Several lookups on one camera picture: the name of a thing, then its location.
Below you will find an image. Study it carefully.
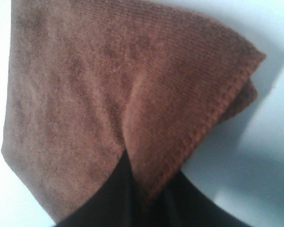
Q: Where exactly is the brown towel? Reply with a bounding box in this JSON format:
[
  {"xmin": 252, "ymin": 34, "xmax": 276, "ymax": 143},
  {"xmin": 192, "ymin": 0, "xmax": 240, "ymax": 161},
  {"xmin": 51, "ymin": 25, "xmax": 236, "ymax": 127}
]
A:
[{"xmin": 1, "ymin": 0, "xmax": 266, "ymax": 222}]

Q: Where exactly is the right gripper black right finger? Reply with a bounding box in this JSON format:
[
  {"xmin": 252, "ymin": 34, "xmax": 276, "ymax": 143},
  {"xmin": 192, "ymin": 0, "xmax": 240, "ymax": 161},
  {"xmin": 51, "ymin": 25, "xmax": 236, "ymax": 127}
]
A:
[{"xmin": 156, "ymin": 170, "xmax": 235, "ymax": 227}]

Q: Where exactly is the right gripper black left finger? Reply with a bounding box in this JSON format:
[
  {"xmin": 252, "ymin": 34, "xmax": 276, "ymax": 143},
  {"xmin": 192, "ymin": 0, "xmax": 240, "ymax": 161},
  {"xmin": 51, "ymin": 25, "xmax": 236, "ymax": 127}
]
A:
[{"xmin": 56, "ymin": 151, "xmax": 142, "ymax": 227}]

